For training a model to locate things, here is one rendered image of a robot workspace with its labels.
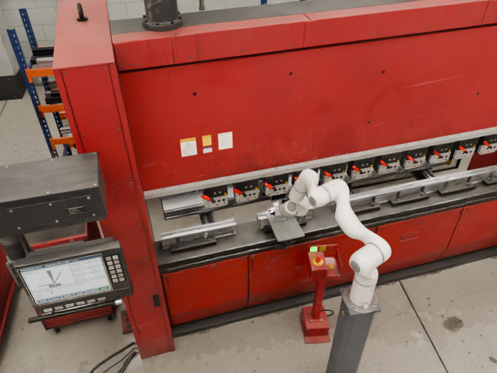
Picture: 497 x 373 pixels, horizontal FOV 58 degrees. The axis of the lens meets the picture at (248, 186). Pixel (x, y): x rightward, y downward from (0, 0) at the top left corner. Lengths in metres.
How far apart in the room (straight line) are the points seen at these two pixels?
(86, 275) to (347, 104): 1.69
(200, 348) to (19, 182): 2.06
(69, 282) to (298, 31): 1.62
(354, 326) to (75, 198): 1.66
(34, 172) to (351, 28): 1.66
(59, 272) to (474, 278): 3.36
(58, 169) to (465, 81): 2.37
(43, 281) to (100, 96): 0.87
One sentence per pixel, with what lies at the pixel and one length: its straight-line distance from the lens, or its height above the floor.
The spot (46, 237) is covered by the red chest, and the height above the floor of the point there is 0.98.
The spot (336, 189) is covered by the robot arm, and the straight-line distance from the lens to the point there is 2.39.
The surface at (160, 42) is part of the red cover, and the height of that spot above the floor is 2.28.
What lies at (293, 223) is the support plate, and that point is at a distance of 3.01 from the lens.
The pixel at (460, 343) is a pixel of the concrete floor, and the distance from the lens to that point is 3.95.
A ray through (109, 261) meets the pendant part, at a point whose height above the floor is 1.52.
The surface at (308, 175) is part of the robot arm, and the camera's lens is 2.44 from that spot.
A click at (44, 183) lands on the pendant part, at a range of 2.01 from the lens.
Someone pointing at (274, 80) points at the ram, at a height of 1.99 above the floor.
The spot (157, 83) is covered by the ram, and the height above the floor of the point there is 2.07.
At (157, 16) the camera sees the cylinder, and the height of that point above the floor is 2.36.
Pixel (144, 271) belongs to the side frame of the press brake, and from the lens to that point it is 2.85.
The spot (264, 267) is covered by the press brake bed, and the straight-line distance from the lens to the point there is 3.26.
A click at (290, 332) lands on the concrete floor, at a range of 3.68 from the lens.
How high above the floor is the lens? 3.12
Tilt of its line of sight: 41 degrees down
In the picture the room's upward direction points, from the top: straight up
